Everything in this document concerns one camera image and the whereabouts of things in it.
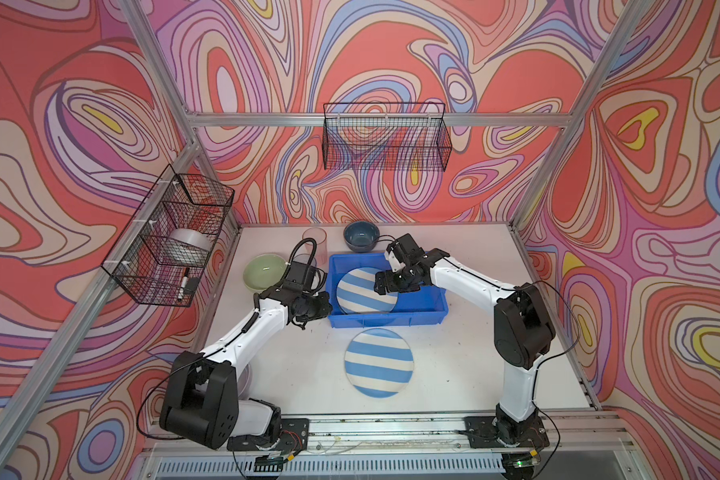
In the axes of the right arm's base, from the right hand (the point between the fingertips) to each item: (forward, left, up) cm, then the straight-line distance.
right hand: (389, 292), depth 92 cm
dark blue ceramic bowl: (+28, +8, -4) cm, 30 cm away
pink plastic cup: (+18, +22, +6) cm, 29 cm away
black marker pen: (-8, +52, +19) cm, 56 cm away
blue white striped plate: (+2, +11, -3) cm, 11 cm away
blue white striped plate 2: (-19, +5, -7) cm, 21 cm away
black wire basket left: (-1, +58, +23) cm, 63 cm away
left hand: (-5, +17, +2) cm, 18 cm away
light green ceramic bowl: (+12, +43, -3) cm, 44 cm away
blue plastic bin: (-2, -13, -7) cm, 15 cm away
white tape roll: (-2, +50, +26) cm, 56 cm away
